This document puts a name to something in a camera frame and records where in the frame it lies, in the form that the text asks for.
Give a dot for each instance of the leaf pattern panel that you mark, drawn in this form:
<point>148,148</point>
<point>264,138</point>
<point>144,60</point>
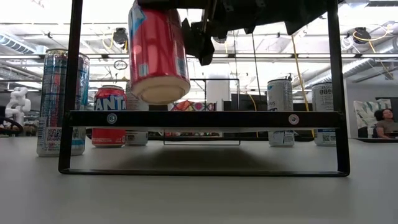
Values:
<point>365,115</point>

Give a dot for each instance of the person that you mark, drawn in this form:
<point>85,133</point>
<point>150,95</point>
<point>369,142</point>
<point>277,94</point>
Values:
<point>385,124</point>

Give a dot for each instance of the white column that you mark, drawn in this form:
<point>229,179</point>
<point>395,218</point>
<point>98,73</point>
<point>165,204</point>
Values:
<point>217,93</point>

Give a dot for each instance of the colourful patterned panel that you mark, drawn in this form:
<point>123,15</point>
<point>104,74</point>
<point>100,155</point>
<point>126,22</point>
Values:
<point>192,106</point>

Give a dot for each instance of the tall white can blue band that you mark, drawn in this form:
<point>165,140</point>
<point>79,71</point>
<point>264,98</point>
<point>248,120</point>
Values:
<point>136,138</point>
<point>280,96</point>
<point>321,99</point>

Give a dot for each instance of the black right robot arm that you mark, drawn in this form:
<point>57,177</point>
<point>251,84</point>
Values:
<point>308,12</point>

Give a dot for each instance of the wooden shelf black metal frame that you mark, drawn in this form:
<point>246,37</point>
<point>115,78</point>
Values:
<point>202,119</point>

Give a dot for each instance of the slim can blue tab lid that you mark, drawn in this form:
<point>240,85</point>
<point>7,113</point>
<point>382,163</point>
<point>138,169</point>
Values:
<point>49,102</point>

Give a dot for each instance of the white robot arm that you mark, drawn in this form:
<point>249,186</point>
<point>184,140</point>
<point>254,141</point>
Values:
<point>18,102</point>

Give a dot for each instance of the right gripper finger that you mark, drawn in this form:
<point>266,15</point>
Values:
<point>199,43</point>

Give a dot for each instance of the black curved object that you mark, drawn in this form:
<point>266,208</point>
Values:
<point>19,125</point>

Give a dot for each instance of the red Fanta soda can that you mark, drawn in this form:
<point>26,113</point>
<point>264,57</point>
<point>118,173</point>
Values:
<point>109,99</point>
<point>155,56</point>

